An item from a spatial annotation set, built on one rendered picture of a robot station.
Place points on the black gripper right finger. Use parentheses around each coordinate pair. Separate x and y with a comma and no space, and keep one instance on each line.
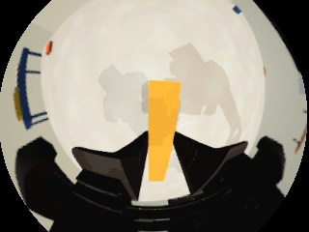
(199,162)

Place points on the small blue cube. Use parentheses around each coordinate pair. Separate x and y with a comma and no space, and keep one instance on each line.
(236,9)

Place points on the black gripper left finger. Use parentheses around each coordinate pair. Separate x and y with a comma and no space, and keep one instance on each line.
(126,164)

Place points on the orange bar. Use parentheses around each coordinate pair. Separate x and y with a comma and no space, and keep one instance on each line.
(49,47)
(163,107)

